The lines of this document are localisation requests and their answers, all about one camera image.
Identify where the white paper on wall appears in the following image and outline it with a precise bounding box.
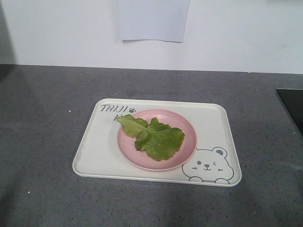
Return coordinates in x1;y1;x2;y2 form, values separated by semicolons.
118;0;190;43

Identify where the green lettuce leaf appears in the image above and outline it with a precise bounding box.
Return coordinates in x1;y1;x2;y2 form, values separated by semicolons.
116;114;185;161

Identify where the black gas cooktop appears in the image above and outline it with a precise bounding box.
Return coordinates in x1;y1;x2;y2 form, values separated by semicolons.
276;88;303;137

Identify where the pink round plate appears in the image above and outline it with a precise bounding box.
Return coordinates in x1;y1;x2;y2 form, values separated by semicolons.
117;109;197;171

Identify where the white bear serving tray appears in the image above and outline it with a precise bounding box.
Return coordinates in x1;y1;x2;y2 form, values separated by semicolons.
72;98;242;187

